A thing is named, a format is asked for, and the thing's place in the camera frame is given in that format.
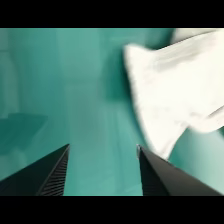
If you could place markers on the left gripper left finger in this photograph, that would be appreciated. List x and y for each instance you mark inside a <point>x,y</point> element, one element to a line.
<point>43,176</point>

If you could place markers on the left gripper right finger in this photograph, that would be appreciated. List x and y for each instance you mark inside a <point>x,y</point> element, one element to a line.
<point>163,178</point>

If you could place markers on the white garment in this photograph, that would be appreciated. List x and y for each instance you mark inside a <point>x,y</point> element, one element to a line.
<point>173,86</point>

